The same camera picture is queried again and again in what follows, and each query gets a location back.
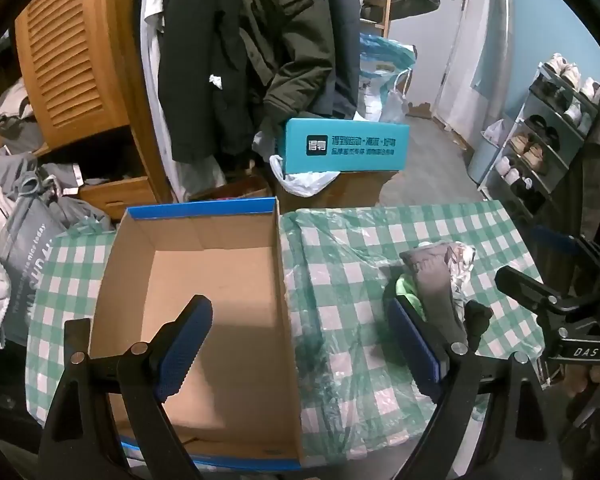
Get brown cardboard box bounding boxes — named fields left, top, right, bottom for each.
left=325, top=170, right=401, bottom=208

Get green white checked tablecloth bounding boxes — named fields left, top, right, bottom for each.
left=25, top=199, right=548, bottom=466

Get grey clothes pile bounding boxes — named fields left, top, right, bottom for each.
left=0, top=77, right=44, bottom=153

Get grey shoe rack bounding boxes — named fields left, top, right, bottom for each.
left=477, top=60, right=600, bottom=221

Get teal printed box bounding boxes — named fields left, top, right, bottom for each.
left=279, top=118, right=411, bottom=173

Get wooden louvered cabinet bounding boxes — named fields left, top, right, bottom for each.
left=14, top=0, right=173, bottom=221

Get cardboard shoe box blue rim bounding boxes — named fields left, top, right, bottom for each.
left=89, top=197, right=306, bottom=472

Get green sock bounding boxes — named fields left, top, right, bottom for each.
left=395, top=275, right=428, bottom=318

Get group of shoes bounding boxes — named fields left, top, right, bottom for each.
left=495, top=52, right=600, bottom=211

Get person's right hand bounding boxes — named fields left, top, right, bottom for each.
left=565, top=362, right=600, bottom=426

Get wooden drawer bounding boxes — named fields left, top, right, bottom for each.
left=79, top=176, right=152, bottom=221

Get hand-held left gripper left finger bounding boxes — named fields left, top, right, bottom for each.
left=39, top=294, right=214, bottom=480

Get grey hoodie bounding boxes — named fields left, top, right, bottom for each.
left=0, top=152, right=112, bottom=231

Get grey printed tote bag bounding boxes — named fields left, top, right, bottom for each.
left=0, top=195, right=72, bottom=347

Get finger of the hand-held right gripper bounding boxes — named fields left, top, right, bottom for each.
left=494, top=266, right=576, bottom=321
left=530, top=225, right=588, bottom=261

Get open cardboard box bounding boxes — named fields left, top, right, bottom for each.
left=190, top=176, right=273, bottom=204

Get light blue trash bin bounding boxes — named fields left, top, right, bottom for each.
left=467, top=120, right=508, bottom=186

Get wooden rack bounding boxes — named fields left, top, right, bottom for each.
left=357, top=0, right=396, bottom=41

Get black hanging jacket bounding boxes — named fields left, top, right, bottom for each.
left=157, top=0, right=256, bottom=163

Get white door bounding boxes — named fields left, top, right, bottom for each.
left=432, top=0, right=520, bottom=133

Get black sock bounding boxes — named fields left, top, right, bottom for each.
left=466, top=300, right=494, bottom=352

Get white plastic bag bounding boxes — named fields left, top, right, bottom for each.
left=270, top=155, right=341, bottom=197

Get blue plastic bag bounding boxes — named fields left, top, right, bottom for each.
left=359, top=32, right=417, bottom=122

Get clear plastic bag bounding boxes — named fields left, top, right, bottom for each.
left=379, top=67, right=412, bottom=124

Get navy hanging coat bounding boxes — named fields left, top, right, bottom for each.
left=310, top=0, right=363, bottom=116

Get olive green hanging jacket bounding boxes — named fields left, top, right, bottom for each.
left=237, top=0, right=361, bottom=126

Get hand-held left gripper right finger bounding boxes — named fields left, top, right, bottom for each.
left=387, top=296, right=566, bottom=480

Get white blue striped sock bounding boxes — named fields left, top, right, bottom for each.
left=447, top=241, right=476, bottom=311

